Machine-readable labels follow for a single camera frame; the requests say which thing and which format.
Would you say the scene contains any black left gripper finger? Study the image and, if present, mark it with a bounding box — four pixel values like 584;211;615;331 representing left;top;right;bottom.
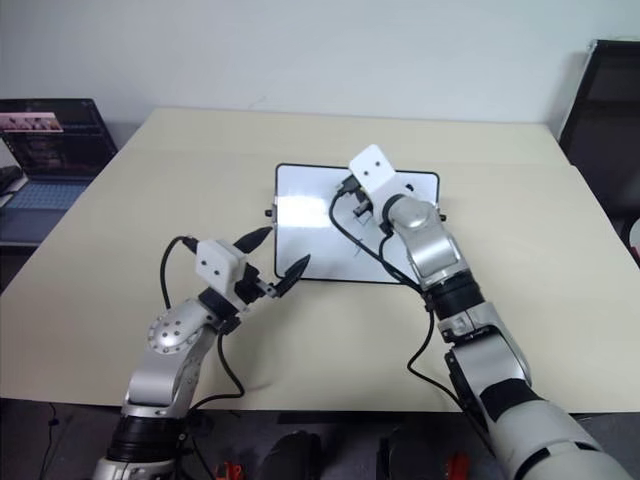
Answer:
234;226;274;255
273;253;312;299

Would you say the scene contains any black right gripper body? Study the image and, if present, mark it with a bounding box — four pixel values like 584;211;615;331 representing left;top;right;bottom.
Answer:
335;172;375;218

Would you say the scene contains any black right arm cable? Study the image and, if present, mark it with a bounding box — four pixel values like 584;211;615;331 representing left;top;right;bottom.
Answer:
329;187;497;454

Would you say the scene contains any dark rounded shape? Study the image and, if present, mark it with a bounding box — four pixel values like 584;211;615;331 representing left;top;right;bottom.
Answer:
259;430;322;480

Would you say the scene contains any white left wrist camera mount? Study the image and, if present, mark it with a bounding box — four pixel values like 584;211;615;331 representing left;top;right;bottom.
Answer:
195;239;248;307

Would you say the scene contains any black framed whiteboard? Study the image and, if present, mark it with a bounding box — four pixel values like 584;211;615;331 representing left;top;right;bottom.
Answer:
264;162;447;286

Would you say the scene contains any white rounded object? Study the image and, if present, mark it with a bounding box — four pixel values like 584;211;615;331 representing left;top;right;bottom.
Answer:
623;214;640;261

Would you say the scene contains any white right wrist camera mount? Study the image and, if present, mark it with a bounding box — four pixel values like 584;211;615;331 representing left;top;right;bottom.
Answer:
348;144;417;222

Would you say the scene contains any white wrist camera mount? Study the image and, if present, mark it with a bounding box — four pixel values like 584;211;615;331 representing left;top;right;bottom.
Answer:
348;144;417;222
195;239;248;307

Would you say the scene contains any open laptop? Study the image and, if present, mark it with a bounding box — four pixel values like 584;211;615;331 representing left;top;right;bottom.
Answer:
0;97;119;247

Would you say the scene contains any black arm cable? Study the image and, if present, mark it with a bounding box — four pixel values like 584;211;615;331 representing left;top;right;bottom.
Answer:
159;234;246;402
329;187;497;454

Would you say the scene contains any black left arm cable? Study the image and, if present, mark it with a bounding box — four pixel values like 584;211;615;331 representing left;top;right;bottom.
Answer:
159;234;246;402

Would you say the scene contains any black office chair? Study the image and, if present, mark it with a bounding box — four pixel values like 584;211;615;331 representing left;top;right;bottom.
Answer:
556;39;640;251

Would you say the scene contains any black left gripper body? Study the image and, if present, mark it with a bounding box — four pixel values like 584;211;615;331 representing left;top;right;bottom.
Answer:
234;263;279;308

